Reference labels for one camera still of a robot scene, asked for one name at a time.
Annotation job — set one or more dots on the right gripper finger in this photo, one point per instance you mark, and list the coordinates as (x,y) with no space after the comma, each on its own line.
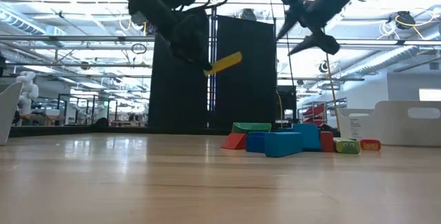
(291,10)
(324,43)

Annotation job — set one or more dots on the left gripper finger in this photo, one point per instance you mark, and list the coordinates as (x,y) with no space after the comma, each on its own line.
(206,65)

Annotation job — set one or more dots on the yellow long block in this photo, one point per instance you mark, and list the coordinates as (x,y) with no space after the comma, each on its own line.
(224,63)

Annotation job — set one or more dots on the large blue rectangular block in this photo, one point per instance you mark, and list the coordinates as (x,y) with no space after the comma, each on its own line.
(308,138)

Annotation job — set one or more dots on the blue long block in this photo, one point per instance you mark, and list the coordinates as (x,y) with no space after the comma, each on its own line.
(283,144)

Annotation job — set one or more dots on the grey metal crossbar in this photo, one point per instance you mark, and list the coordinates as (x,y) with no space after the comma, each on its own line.
(34,64)
(344,78)
(34,38)
(420,42)

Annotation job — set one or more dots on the black folding partition screen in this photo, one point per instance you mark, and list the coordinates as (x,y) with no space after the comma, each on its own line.
(248,79)

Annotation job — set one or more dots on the black equipment cabinet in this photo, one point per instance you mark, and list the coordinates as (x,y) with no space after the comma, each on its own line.
(287,100)

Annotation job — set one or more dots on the red storage shelf rack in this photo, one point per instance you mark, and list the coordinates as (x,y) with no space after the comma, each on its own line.
(315,111)

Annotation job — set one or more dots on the flat green block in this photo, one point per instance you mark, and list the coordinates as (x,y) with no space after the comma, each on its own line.
(251,127)

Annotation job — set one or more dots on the red triangular prism block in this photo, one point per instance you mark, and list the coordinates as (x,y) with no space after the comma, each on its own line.
(235,142)

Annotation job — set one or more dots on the red long block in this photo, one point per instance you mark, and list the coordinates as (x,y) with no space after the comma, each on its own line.
(327,142)
(370,144)

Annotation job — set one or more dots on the light green long block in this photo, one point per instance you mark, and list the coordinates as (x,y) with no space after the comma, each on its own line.
(347,145)

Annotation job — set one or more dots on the green exit sign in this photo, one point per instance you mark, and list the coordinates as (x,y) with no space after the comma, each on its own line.
(106,103)

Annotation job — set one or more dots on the white plastic storage bin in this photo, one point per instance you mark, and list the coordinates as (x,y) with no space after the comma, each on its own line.
(389,127)
(8,113)

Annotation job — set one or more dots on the black overhead camera unit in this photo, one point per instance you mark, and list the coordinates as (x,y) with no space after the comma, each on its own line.
(248,13)
(324,66)
(404,19)

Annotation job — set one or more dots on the silver ventilation duct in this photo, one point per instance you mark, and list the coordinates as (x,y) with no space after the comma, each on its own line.
(20,22)
(386,58)

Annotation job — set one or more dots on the grey wall vent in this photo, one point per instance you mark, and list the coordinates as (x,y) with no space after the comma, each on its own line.
(434,66)

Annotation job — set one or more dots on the bright white wall screen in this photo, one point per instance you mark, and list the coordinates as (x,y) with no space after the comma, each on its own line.
(430,94)

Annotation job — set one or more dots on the black table frame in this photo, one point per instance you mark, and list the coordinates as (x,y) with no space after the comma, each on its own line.
(51,131)

